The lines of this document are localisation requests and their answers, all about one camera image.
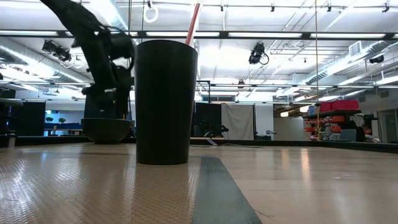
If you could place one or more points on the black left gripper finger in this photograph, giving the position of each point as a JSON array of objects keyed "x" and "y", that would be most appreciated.
[
  {"x": 125, "y": 87},
  {"x": 101, "y": 77}
]

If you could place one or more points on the black cup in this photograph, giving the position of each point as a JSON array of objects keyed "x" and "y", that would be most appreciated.
[{"x": 166, "y": 102}]

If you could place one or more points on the black bowl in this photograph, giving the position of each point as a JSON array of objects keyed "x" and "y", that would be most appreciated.
[{"x": 105, "y": 132}]

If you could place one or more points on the orange straw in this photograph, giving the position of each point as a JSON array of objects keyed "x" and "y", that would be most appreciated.
[{"x": 192, "y": 25}]

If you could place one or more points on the thin utensil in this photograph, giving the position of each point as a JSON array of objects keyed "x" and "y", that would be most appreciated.
[{"x": 212, "y": 142}]

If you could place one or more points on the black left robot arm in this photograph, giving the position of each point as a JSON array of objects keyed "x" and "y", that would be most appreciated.
[{"x": 74, "y": 14}]

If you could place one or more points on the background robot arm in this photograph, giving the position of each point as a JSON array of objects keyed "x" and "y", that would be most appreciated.
[{"x": 213, "y": 128}]

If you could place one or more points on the blue desk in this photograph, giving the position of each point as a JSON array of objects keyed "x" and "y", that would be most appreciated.
[{"x": 62, "y": 126}]

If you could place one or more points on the dark cabinet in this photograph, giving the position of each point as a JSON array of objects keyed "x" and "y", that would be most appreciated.
[{"x": 28, "y": 119}]

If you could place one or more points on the black partition panel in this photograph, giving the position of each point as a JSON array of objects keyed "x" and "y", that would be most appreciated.
[{"x": 210, "y": 112}]

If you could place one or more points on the beige placemat with grey border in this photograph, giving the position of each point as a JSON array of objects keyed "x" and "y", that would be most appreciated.
[{"x": 93, "y": 186}]

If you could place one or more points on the white hanging sheet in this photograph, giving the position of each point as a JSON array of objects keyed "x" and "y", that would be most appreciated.
[{"x": 237, "y": 121}]

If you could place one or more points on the overhead light bar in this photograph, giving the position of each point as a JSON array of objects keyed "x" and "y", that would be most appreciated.
[{"x": 264, "y": 35}]

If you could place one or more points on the large red bin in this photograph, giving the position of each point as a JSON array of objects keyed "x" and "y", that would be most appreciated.
[{"x": 340, "y": 105}]

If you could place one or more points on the storage shelf rack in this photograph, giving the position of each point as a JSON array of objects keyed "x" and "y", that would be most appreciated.
[{"x": 339, "y": 124}]

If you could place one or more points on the white ceiling vent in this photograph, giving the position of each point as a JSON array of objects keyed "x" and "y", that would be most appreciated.
[{"x": 355, "y": 48}]

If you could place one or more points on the black ceiling speaker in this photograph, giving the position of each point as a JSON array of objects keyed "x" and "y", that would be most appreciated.
[{"x": 377, "y": 59}]

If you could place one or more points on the silver ventilation duct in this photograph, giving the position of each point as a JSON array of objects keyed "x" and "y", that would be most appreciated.
[{"x": 118, "y": 18}]

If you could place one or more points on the black metal frame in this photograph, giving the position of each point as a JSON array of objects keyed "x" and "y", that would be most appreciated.
[{"x": 209, "y": 90}]

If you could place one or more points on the black aluminium table frame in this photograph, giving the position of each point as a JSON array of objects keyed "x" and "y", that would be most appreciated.
[{"x": 280, "y": 143}]

